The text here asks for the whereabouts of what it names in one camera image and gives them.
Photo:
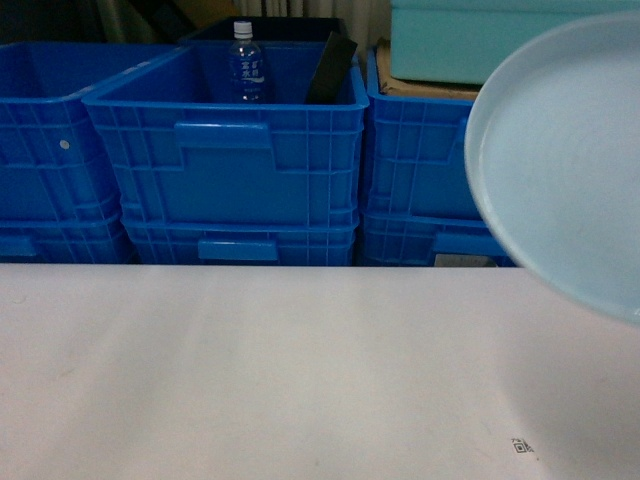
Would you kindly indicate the light blue round tray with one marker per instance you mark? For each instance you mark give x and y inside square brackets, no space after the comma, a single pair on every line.
[552,160]

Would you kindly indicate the blue crate centre bottom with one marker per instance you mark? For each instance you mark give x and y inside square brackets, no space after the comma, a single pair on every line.
[188,243]

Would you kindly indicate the blue crate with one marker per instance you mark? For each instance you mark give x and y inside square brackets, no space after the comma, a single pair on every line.
[414,155]
[188,243]
[413,241]
[184,151]
[54,166]
[102,241]

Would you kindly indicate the blue crate right bottom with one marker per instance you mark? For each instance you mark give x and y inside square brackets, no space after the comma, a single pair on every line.
[413,241]

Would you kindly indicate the blue crate right top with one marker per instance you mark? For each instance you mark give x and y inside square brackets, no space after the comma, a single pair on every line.
[414,155]

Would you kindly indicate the blue crate centre top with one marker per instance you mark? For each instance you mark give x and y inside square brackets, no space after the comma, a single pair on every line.
[184,151]

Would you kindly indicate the black flat panel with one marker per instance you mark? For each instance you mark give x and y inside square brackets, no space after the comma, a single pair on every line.
[334,64]

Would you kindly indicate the clear water bottle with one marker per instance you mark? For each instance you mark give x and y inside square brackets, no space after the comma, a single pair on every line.
[248,74]

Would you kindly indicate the dark crate behind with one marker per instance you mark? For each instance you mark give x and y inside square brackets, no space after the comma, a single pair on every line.
[272,29]

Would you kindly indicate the blue crate left bottom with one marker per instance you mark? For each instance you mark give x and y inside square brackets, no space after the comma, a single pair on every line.
[102,241]

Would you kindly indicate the teal plastic box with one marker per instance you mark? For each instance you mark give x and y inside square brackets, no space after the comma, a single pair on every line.
[465,41]

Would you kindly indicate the blue crate left top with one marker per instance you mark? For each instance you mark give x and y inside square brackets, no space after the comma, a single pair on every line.
[54,166]

